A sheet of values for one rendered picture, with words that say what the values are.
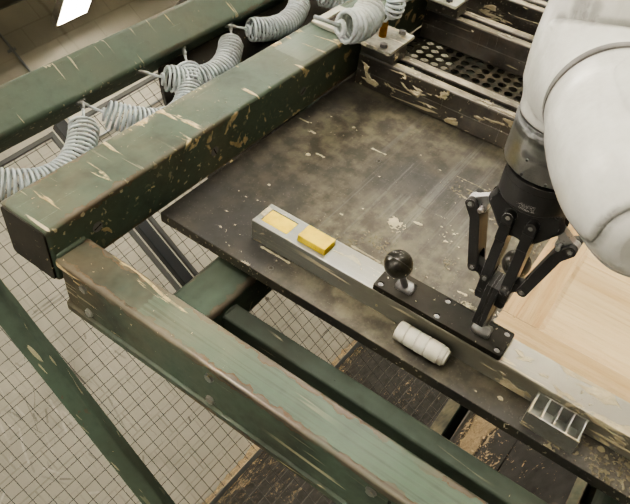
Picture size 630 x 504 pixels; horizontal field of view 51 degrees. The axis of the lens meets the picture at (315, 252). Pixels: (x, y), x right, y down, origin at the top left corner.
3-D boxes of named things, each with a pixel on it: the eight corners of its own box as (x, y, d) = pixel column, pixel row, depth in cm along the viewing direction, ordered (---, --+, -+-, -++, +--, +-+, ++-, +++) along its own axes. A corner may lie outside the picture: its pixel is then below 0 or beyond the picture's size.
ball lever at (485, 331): (487, 347, 88) (534, 260, 83) (461, 333, 89) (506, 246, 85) (493, 340, 91) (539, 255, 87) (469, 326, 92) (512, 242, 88)
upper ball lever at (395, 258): (410, 307, 94) (402, 279, 82) (387, 294, 95) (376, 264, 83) (424, 284, 95) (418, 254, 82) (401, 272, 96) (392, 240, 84)
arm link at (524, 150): (599, 160, 57) (574, 211, 61) (630, 115, 62) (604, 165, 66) (502, 118, 60) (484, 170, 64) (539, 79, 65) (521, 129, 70)
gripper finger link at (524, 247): (538, 202, 70) (551, 208, 70) (509, 274, 78) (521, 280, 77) (524, 221, 68) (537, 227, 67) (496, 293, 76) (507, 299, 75)
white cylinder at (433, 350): (390, 342, 93) (439, 371, 90) (393, 329, 91) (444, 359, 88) (400, 329, 95) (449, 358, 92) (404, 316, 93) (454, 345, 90)
